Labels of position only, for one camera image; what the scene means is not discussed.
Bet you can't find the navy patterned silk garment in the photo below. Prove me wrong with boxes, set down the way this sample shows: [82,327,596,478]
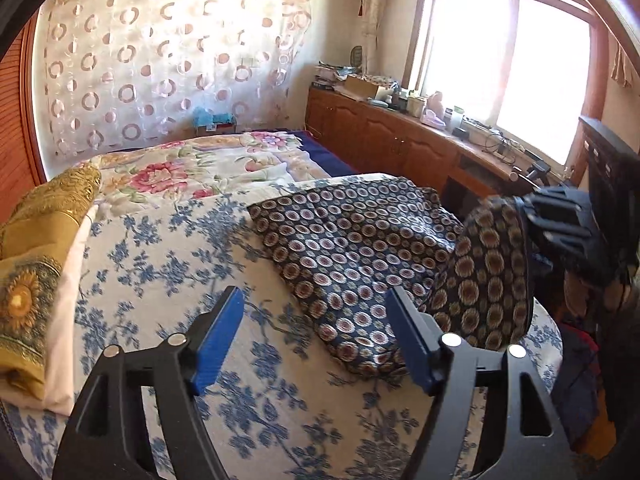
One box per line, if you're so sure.
[248,178,534,377]

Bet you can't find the pink figurine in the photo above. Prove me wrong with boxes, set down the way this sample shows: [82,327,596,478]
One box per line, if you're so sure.
[420,91,446,130]

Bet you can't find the window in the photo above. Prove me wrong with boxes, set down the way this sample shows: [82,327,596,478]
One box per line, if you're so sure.
[406,0,608,177]

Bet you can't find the gold embroidered pillow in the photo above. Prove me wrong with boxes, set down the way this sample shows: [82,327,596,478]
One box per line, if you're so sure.
[1,165,101,401]

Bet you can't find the wooden low cabinet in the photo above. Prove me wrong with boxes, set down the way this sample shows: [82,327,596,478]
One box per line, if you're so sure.
[305,88,533,216]

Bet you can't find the cardboard box on cabinet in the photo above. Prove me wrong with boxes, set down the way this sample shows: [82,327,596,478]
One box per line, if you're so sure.
[344,75,387,100]

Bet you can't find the side window curtain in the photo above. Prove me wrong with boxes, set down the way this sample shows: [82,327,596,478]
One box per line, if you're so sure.
[361,0,386,75]

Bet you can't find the wooden slatted wardrobe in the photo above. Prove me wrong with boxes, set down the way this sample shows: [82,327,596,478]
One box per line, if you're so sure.
[0,14,46,221]

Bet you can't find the floral quilt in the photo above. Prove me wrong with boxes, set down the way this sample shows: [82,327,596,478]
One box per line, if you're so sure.
[86,131,329,219]

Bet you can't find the blue item box by curtain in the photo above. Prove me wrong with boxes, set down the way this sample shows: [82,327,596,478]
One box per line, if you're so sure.
[192,107,236,136]

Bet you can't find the circle patterned sheer curtain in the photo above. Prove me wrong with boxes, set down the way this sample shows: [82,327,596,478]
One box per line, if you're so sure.
[36,0,311,164]

